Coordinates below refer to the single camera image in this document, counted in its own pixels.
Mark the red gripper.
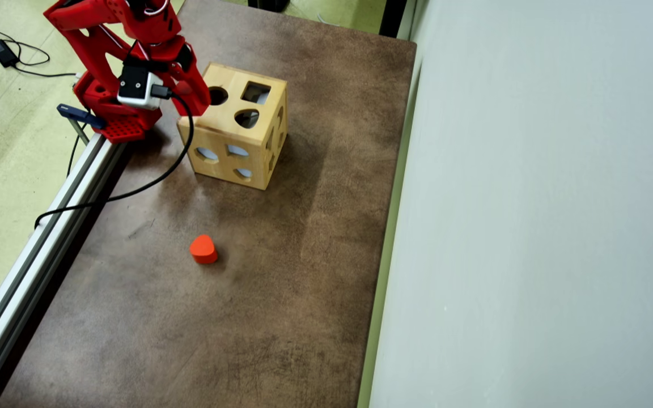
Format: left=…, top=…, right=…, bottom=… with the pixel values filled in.
left=125, top=33, right=213, bottom=117

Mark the wooden shape sorter box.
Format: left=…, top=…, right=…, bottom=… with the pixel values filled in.
left=177, top=62, right=289, bottom=191

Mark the black object on floor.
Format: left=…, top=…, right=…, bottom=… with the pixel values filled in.
left=247, top=0, right=292, bottom=14

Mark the blue table clamp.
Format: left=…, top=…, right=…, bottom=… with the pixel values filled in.
left=57, top=104, right=106, bottom=130

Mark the orange-red heart block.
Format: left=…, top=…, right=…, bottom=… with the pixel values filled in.
left=189, top=235, right=218, bottom=265

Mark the black power adapter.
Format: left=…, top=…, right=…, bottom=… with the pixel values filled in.
left=0, top=39, right=20, bottom=69

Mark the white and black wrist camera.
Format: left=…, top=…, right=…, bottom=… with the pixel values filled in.
left=117, top=65, right=164, bottom=111

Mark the black camera usb cable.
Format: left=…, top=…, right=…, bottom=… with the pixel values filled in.
left=34, top=85, right=194, bottom=230

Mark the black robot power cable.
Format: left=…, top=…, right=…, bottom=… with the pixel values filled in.
left=66, top=127, right=90, bottom=177

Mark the thin black adapter cable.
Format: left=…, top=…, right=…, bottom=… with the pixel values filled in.
left=0, top=28, right=78, bottom=78

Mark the dark vertical post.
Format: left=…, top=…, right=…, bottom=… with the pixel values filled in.
left=379, top=0, right=408, bottom=39

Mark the aluminium profile rail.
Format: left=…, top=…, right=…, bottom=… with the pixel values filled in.
left=0, top=133, right=129, bottom=406

